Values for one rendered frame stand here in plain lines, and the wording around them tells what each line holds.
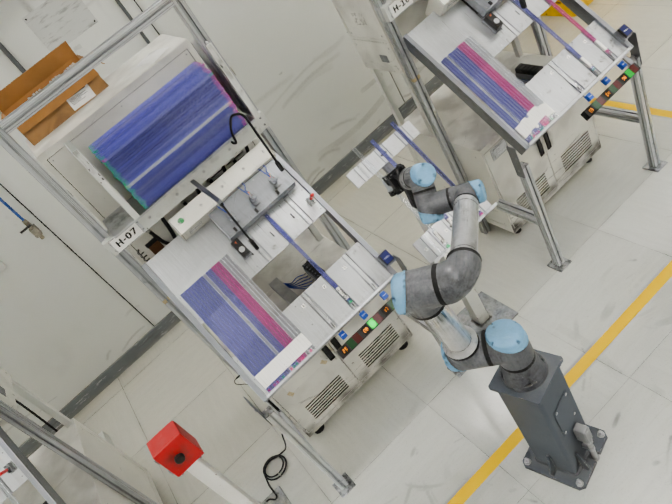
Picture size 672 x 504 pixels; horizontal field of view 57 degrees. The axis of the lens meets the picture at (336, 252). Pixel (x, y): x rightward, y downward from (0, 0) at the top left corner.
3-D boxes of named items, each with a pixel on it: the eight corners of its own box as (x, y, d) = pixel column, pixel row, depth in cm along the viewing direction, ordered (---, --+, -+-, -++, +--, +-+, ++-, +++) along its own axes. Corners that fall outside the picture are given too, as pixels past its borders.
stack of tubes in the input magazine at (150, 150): (249, 122, 233) (207, 63, 217) (144, 210, 224) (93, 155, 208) (236, 117, 243) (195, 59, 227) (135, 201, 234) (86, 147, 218)
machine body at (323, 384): (418, 342, 305) (364, 261, 268) (316, 444, 292) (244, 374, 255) (348, 291, 356) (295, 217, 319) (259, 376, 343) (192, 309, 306)
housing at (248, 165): (278, 167, 256) (275, 153, 243) (189, 245, 247) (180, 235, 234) (265, 154, 258) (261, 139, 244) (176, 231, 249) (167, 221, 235)
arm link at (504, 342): (536, 368, 189) (524, 343, 181) (493, 374, 195) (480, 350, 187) (533, 336, 197) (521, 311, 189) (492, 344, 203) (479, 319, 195)
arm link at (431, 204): (452, 218, 190) (442, 184, 190) (419, 227, 195) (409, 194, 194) (457, 214, 198) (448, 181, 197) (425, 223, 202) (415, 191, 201)
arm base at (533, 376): (555, 359, 199) (547, 342, 193) (536, 398, 193) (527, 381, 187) (513, 348, 210) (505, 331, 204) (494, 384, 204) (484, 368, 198)
